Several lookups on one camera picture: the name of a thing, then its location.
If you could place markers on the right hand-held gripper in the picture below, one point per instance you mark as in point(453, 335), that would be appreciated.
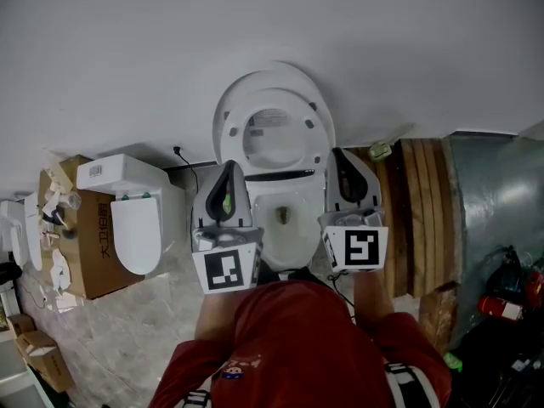
point(361, 249)

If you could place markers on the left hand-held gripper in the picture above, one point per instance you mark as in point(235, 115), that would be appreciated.
point(221, 270)

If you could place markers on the white toilet seat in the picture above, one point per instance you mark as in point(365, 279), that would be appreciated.
point(276, 97)

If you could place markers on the person's right forearm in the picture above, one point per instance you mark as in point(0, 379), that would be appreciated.
point(374, 296)

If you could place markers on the person's left forearm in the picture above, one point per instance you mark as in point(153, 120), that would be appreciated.
point(212, 317)

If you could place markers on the white toilet bowl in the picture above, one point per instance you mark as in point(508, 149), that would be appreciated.
point(272, 245)

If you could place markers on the white boxy toilet closed lid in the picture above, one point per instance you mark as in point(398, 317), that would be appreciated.
point(136, 236)

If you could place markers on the pale green cleaning brush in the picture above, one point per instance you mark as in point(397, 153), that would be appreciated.
point(379, 150)

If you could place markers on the stack of wooden planks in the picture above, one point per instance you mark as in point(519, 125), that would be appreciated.
point(425, 211)

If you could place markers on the person's black trousers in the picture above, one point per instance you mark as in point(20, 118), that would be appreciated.
point(272, 274)

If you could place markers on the large brown cardboard box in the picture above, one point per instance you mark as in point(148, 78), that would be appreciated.
point(93, 270)

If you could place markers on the large grey metal tank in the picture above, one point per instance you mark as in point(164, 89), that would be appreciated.
point(501, 202)

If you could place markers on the clear plastic bottle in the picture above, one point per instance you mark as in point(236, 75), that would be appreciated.
point(72, 200)

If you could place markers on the person's red shirt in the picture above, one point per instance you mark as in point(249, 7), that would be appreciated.
point(297, 347)

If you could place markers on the black round brush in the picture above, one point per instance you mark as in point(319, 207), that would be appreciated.
point(68, 234)

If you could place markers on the white packing scraps pile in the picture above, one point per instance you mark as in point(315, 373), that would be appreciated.
point(55, 185)

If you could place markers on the white folded paper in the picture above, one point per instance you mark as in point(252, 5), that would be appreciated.
point(59, 270)

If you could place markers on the red fire extinguisher white label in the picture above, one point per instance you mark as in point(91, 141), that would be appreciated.
point(493, 306)

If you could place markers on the small green plastic bottle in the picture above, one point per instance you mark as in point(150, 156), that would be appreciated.
point(452, 361)

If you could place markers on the small cardboard box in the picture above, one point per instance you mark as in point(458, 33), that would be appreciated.
point(21, 324)
point(47, 364)

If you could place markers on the short wooden post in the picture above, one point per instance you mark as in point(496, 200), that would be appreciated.
point(438, 313)

